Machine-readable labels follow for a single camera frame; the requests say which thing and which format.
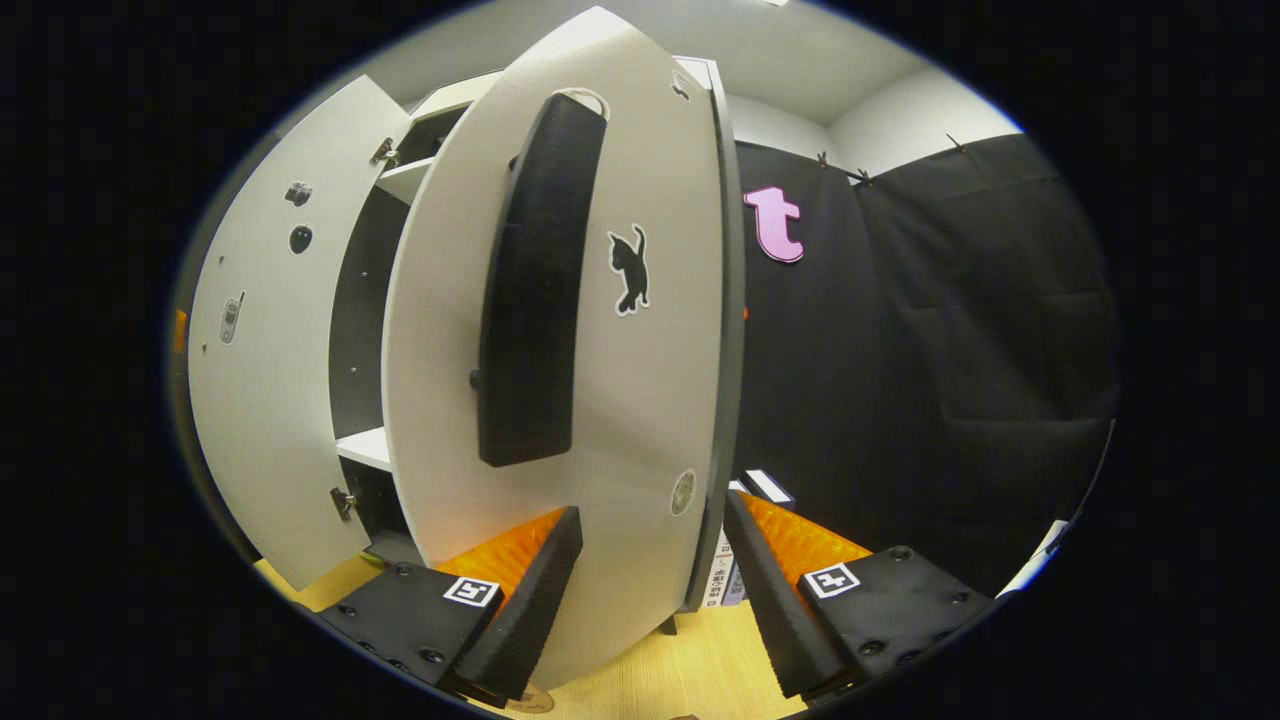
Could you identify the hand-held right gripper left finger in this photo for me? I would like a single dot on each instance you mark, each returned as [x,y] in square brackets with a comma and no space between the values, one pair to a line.
[530,615]

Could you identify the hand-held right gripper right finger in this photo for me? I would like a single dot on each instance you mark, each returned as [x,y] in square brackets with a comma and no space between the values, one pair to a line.
[765,600]

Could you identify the white door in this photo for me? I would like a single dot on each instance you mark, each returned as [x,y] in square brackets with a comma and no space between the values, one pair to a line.
[270,400]
[650,400]

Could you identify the light blue book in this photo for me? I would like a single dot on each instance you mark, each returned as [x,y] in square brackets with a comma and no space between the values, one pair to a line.
[737,585]

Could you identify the white book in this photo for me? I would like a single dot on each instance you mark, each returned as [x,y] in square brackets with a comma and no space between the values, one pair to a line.
[716,575]

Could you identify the round wooden coaster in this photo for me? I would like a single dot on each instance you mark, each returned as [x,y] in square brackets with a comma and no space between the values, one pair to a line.
[530,700]

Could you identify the white cabinet shelf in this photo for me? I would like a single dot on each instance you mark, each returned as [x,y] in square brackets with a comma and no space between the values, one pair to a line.
[405,180]
[365,448]

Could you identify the white table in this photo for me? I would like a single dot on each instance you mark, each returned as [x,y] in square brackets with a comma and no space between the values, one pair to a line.
[1040,560]

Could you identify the black backdrop cloth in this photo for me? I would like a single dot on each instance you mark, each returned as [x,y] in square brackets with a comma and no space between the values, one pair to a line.
[950,350]

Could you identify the white cabinet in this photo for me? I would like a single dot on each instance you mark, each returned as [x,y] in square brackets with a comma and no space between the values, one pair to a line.
[355,330]

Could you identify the white cabinet drawer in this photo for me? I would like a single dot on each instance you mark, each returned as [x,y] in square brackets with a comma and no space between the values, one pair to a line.
[450,98]

